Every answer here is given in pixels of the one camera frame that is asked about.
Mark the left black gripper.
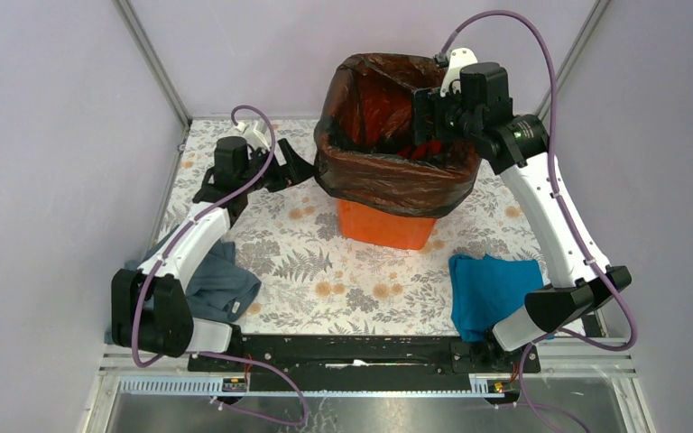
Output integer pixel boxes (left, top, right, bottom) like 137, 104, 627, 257
238, 137, 318, 193

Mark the black trash bag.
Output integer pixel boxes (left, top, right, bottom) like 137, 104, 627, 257
313, 53, 480, 218

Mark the orange plastic trash bin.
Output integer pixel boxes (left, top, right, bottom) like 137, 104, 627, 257
336, 199, 437, 250

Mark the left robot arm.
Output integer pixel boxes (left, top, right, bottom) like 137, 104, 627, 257
108, 135, 316, 371

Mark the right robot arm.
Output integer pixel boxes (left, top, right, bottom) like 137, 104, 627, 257
411, 61, 633, 372

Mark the floral patterned mat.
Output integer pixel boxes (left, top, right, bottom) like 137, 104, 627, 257
156, 118, 584, 337

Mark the grey-blue cloth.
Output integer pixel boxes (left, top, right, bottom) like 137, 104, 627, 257
122, 240, 263, 325

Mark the bright blue cloth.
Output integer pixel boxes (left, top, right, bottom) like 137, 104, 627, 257
448, 254, 543, 342

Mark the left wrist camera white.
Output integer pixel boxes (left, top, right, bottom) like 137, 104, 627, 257
235, 120, 271, 152

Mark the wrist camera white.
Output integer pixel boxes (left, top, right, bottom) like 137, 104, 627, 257
434, 48, 479, 97
235, 120, 271, 152

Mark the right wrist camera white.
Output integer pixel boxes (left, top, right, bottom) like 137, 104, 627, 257
434, 48, 479, 97

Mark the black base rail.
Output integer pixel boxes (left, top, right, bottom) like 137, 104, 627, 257
188, 334, 541, 387

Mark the slotted metal cable duct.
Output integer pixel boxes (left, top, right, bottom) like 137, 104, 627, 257
119, 374, 507, 400

